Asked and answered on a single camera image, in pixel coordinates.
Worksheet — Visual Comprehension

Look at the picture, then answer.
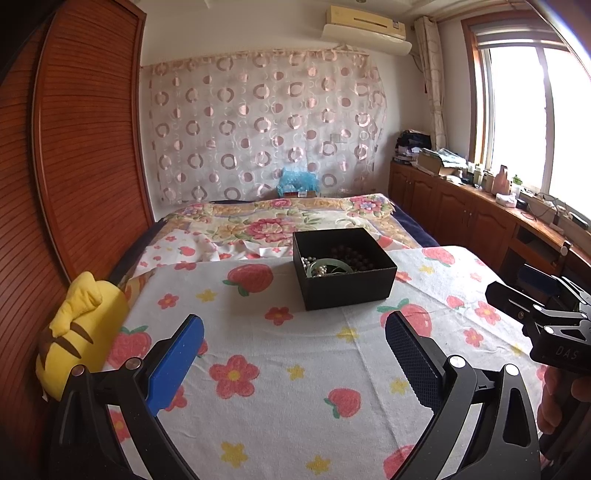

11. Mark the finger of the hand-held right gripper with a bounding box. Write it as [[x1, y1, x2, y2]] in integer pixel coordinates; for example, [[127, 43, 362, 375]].
[[485, 280, 548, 324], [517, 263, 562, 297]]

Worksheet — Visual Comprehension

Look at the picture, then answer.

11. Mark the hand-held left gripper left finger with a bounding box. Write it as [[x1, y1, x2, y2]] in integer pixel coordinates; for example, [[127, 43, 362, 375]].
[[48, 314, 205, 480]]

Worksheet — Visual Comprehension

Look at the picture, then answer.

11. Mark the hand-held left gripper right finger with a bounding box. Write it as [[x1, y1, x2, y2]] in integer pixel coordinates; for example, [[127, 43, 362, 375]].
[[385, 311, 544, 480]]

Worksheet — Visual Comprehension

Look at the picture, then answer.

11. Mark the black cardboard box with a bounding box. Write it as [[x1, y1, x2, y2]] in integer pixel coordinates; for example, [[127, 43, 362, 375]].
[[292, 226, 399, 312]]

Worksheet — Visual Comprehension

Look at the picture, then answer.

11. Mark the brown wooden bead bracelet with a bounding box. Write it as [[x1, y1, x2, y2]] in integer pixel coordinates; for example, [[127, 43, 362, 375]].
[[328, 246, 371, 272]]

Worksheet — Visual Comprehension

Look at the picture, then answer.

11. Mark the pale green jade bangle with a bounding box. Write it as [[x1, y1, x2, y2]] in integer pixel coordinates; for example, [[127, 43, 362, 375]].
[[308, 259, 355, 277]]

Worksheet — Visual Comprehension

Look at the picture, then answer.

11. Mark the white pearl necklace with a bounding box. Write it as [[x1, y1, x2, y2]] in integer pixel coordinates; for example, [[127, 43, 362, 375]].
[[300, 255, 325, 278]]

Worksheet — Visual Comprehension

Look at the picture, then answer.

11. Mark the person's right hand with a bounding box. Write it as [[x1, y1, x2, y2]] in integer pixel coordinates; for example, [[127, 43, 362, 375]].
[[537, 364, 562, 435]]

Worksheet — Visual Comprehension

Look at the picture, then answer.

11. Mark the white power strip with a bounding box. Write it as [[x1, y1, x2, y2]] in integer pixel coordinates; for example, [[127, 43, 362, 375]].
[[518, 191, 591, 232]]

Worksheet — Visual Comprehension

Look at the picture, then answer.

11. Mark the brown wooden cabinet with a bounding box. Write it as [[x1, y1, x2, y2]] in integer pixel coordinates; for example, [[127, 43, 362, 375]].
[[388, 159, 591, 288]]

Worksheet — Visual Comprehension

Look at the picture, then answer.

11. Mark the yellow plush toy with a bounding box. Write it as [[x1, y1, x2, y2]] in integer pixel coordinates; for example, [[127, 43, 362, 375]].
[[35, 271, 130, 402]]

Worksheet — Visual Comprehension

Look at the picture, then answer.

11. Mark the row of bottles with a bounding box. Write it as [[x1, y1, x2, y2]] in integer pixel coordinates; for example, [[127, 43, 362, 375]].
[[466, 161, 523, 200]]

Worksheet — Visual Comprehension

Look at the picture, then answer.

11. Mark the strawberry flower print blanket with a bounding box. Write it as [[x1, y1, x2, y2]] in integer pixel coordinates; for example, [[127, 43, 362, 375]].
[[99, 233, 560, 480]]

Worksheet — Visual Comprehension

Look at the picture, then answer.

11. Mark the navy bed sheet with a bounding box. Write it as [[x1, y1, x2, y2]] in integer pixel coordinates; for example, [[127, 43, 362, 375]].
[[392, 207, 440, 251]]

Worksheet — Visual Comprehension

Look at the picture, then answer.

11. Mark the pile of clothes and boxes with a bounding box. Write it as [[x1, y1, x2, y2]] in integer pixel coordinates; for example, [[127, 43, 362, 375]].
[[394, 130, 468, 179]]

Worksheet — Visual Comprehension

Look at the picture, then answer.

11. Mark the floral bedspread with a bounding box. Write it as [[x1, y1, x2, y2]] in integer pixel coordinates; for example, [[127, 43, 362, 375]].
[[121, 192, 403, 296]]

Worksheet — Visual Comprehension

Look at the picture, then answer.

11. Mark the blue plastic bag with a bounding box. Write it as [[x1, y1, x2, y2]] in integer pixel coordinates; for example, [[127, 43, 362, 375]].
[[277, 168, 321, 199]]

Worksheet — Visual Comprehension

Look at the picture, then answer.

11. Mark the pale window curtain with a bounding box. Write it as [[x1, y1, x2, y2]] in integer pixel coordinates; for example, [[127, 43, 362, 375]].
[[413, 16, 450, 154]]

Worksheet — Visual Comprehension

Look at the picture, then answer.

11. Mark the brown wooden wardrobe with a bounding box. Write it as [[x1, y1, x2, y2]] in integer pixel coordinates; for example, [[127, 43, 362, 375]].
[[0, 0, 156, 303]]

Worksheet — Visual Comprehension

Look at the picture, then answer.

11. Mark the sheer circle pattern curtain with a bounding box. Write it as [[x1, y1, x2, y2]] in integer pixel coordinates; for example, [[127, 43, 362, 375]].
[[140, 48, 387, 205]]

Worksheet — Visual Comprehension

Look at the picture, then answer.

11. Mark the white air conditioner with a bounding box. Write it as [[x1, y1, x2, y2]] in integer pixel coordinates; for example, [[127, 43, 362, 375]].
[[321, 4, 413, 57]]

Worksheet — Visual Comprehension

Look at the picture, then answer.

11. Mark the wooden frame window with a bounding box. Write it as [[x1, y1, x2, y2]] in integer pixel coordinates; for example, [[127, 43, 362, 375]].
[[461, 8, 591, 223]]

